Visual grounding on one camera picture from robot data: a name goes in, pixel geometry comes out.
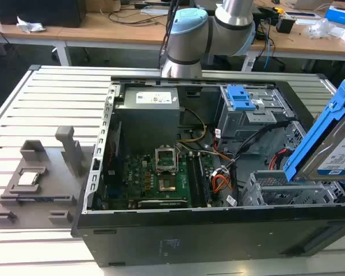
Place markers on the hard disk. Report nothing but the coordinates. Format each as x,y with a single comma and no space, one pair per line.
322,138

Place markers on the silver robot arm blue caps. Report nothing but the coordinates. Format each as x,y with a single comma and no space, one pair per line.
187,37

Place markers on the blue disk bay latch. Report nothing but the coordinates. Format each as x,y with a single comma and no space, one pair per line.
241,97

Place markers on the metal disk bay cage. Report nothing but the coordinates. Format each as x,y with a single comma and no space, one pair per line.
247,123

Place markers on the clear plastic bag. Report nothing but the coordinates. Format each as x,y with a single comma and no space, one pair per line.
322,28

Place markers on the blue cardboard box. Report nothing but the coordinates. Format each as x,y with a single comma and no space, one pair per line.
341,13

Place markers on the small black device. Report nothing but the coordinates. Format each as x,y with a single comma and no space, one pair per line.
285,24

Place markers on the metal lower drive cage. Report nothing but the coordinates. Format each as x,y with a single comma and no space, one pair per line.
287,189

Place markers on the black RAM stick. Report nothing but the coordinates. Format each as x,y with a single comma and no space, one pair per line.
202,181

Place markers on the grey power supply unit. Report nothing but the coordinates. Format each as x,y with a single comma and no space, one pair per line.
149,115

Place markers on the CPU socket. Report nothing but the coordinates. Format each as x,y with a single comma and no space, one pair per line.
166,184

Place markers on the black open PC case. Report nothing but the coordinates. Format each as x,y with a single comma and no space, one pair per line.
189,235

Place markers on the black graphics card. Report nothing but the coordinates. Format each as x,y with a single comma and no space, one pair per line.
158,203

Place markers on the green motherboard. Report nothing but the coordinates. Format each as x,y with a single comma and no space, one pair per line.
138,178

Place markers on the black box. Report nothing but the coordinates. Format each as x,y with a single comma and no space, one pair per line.
40,11

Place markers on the crumpled white paper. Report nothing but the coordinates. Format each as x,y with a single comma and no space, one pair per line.
28,25

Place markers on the grey parts rack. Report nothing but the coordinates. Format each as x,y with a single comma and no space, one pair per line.
37,184

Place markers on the silver CPU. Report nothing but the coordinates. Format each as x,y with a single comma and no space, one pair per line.
28,177

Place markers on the wooden desk white frame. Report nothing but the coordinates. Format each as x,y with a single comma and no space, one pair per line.
103,31

